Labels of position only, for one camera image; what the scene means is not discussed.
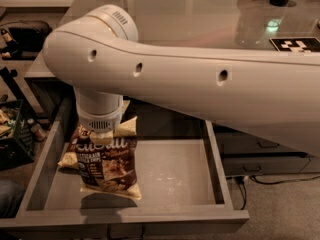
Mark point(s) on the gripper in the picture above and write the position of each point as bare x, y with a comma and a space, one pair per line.
100, 123

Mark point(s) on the brown chip bag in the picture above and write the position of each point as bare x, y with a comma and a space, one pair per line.
69, 159
109, 168

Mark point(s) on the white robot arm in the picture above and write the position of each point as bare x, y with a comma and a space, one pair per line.
269, 94

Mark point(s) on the open grey top drawer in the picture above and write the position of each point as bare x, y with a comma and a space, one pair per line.
182, 181

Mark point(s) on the black bag on shelf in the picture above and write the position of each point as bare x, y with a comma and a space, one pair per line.
24, 39

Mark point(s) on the closed grey middle drawer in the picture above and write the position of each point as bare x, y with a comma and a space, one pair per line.
233, 143

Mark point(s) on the closed grey drawer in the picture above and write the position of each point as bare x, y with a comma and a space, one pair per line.
270, 165
233, 143

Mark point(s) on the closed grey lower drawer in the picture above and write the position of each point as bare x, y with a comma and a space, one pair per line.
270, 165

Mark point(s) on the small brown bottle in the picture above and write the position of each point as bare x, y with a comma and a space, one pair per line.
36, 129

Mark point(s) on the black plastic crate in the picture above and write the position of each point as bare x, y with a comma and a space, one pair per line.
16, 139

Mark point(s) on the blue jeans knee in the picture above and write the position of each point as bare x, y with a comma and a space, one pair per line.
11, 195

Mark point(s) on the black white marker tag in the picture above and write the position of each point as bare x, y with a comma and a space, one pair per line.
296, 44

